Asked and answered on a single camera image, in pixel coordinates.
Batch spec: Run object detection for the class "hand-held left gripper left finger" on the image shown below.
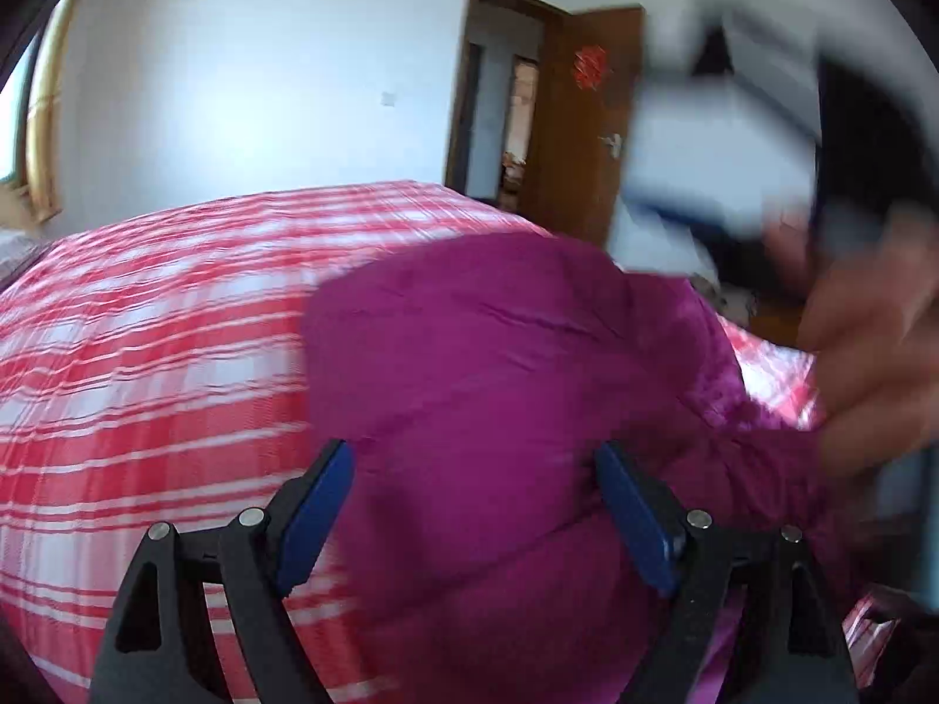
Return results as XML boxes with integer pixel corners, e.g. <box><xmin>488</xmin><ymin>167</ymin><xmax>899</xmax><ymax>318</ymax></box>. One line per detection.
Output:
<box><xmin>88</xmin><ymin>438</ymin><xmax>357</xmax><ymax>704</ymax></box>

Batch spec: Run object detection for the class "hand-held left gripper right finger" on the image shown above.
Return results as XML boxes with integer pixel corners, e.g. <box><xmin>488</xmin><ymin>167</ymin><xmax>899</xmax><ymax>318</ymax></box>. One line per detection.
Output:
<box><xmin>594</xmin><ymin>440</ymin><xmax>859</xmax><ymax>704</ymax></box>

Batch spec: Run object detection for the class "magenta padded jacket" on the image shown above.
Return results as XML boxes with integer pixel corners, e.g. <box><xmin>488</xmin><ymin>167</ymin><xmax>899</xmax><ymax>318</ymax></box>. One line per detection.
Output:
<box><xmin>300</xmin><ymin>231</ymin><xmax>881</xmax><ymax>704</ymax></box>

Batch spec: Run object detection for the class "person's right hand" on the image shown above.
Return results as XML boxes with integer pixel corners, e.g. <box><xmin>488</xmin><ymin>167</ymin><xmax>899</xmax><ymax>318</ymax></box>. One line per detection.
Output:
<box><xmin>763</xmin><ymin>207</ymin><xmax>939</xmax><ymax>474</ymax></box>

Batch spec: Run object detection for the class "brown wooden door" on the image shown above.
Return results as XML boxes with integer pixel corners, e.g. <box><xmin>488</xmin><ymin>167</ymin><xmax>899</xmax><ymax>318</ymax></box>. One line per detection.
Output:
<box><xmin>521</xmin><ymin>6</ymin><xmax>647</xmax><ymax>251</ymax></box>

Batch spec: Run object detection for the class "red door decoration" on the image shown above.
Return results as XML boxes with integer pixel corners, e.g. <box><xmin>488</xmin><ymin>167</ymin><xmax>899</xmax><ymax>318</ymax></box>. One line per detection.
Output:
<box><xmin>572</xmin><ymin>45</ymin><xmax>610</xmax><ymax>90</ymax></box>

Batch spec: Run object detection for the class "red plaid bed sheet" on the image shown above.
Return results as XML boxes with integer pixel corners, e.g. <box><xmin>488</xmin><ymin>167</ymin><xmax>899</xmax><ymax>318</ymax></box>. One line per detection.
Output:
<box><xmin>0</xmin><ymin>180</ymin><xmax>903</xmax><ymax>704</ymax></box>

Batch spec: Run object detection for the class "grey white pillow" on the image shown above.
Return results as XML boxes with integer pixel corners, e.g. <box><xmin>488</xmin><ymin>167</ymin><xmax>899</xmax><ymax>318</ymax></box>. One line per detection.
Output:
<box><xmin>0</xmin><ymin>226</ymin><xmax>49</xmax><ymax>272</ymax></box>

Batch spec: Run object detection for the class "yellow curtain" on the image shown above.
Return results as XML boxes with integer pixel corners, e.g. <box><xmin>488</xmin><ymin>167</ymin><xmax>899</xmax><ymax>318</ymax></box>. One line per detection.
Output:
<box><xmin>25</xmin><ymin>0</ymin><xmax>82</xmax><ymax>222</ymax></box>

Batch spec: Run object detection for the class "window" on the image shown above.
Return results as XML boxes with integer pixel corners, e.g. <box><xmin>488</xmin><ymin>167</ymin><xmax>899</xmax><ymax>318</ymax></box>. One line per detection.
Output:
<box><xmin>0</xmin><ymin>36</ymin><xmax>41</xmax><ymax>188</ymax></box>

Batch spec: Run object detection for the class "brown door frame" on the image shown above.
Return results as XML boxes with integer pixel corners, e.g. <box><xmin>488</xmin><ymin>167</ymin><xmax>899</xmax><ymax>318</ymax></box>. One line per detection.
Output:
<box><xmin>442</xmin><ymin>0</ymin><xmax>573</xmax><ymax>210</ymax></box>

